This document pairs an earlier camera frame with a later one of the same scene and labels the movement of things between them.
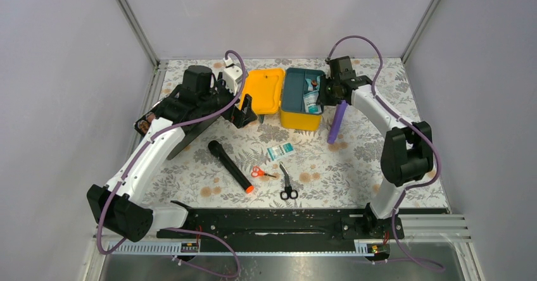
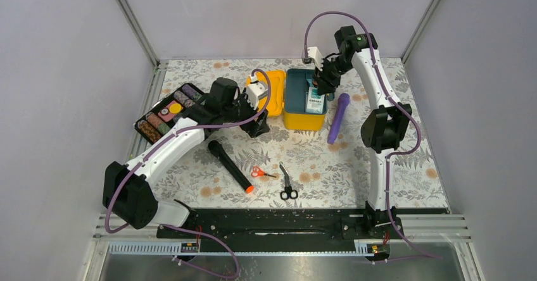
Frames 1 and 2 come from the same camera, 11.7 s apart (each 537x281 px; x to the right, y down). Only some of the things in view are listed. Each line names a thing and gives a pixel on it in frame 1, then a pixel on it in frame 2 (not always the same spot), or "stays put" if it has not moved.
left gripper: [240, 117] → [256, 127]
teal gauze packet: [278, 152] → [315, 101]
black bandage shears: [288, 191] stays put
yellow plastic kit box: [266, 88] stays put
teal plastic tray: [294, 87] stays put
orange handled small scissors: [258, 173] stays put
